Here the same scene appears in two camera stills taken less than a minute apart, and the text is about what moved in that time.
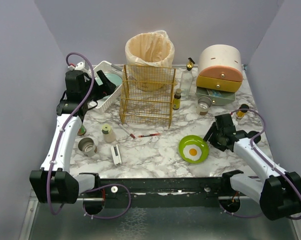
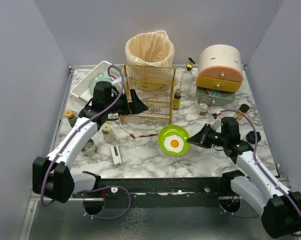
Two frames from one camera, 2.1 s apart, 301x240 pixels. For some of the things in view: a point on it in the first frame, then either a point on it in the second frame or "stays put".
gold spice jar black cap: [240, 113] stays put
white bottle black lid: [252, 134] stays put
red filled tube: [156, 134] stays put
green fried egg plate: [193, 149] -> [172, 140]
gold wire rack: [147, 94] stays put
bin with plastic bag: [149, 56] stays put
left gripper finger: [103, 77] -> [137, 106]
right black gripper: [216, 135] -> [206, 137]
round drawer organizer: [220, 73] stays put
